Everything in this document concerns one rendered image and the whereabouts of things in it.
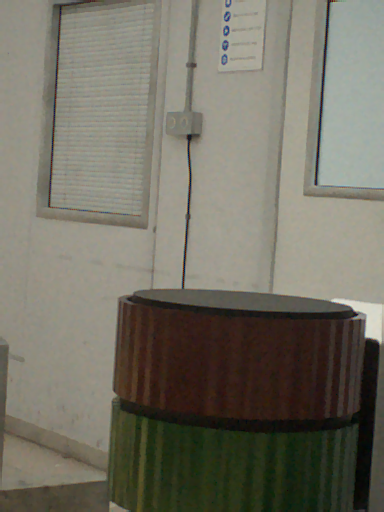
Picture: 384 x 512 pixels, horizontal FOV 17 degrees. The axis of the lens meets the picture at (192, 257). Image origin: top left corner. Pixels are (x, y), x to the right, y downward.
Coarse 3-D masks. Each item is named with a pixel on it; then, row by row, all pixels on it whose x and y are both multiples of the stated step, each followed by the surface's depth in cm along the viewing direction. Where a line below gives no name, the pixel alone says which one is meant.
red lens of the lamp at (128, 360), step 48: (144, 336) 29; (192, 336) 28; (240, 336) 28; (288, 336) 28; (336, 336) 29; (144, 384) 29; (192, 384) 28; (240, 384) 28; (288, 384) 28; (336, 384) 29
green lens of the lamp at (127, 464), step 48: (144, 432) 29; (192, 432) 28; (240, 432) 28; (288, 432) 28; (336, 432) 29; (144, 480) 29; (192, 480) 28; (240, 480) 28; (288, 480) 28; (336, 480) 29
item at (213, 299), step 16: (144, 304) 30; (160, 304) 29; (176, 304) 29; (192, 304) 29; (208, 304) 29; (224, 304) 29; (240, 304) 30; (256, 304) 30; (272, 304) 30; (288, 304) 30; (304, 304) 31; (320, 304) 31; (336, 304) 31; (160, 416) 29; (176, 416) 29; (192, 416) 29; (208, 416) 28
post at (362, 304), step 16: (352, 304) 33; (368, 304) 33; (368, 320) 32; (368, 336) 32; (368, 352) 32; (368, 368) 32; (368, 384) 32; (368, 400) 32; (368, 416) 32; (368, 432) 32; (368, 448) 32; (368, 464) 32; (368, 480) 32; (368, 496) 32
